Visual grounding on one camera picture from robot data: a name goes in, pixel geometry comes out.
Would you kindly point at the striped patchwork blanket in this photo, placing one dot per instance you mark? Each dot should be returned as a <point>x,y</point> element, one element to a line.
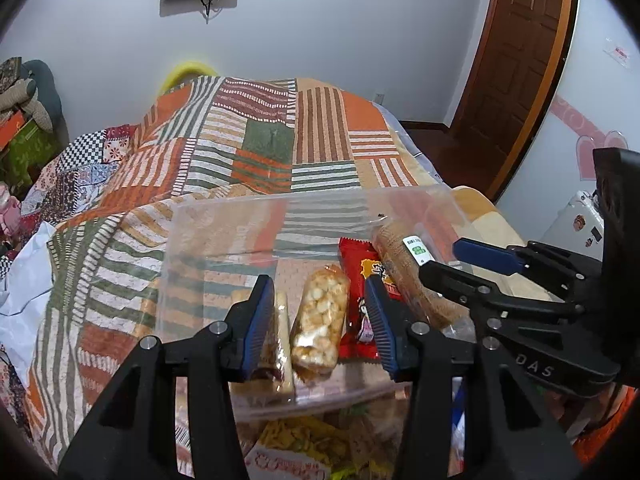
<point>225,150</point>

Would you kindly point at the clear plastic container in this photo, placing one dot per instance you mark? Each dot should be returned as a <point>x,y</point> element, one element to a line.
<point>220,240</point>

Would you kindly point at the person's right forearm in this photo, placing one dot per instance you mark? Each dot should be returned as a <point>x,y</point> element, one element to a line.
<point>600,430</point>

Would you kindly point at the grey stuffed toy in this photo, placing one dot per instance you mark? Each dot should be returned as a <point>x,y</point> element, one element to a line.
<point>27,95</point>

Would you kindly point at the yellow hoop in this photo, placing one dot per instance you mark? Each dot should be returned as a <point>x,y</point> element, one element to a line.
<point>187,71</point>

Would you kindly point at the clear nut bar packet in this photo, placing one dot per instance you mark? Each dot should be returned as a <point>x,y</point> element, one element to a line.
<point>281,340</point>

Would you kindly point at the brown wooden door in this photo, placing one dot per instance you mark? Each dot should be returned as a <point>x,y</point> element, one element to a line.
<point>515,70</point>

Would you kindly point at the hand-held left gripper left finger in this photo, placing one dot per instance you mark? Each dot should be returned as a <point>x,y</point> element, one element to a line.
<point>257,327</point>

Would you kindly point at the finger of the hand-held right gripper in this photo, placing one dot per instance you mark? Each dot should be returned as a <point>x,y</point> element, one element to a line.
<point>450,280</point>
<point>482,252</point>

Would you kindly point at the floral patchwork quilt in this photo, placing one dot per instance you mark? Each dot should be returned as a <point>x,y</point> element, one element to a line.
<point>75,170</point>

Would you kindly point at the clear puffed corn packet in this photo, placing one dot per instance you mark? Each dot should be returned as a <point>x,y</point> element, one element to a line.
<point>320,315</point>

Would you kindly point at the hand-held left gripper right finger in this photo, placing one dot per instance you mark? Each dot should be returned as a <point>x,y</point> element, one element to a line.
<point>381,327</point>

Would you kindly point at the red snack packet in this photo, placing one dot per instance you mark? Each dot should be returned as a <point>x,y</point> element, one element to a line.
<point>356,280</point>

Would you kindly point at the orange box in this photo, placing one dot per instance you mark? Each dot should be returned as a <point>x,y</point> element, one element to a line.
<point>11,130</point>

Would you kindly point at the white cloth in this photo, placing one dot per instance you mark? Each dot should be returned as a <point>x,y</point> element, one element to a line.
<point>25,290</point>

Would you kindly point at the pink heart wall sticker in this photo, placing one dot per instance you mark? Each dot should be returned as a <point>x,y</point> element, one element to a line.
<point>600,152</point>

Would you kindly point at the pile of snack packets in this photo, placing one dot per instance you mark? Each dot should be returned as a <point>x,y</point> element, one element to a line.
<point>300,442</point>

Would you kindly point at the white wall label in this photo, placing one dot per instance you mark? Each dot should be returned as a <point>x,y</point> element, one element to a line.
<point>619,53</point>

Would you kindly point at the white appliance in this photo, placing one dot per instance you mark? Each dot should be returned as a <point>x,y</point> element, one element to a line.
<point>575,222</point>

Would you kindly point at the brown cracker packet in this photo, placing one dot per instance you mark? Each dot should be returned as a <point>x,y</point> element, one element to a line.
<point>400,260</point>

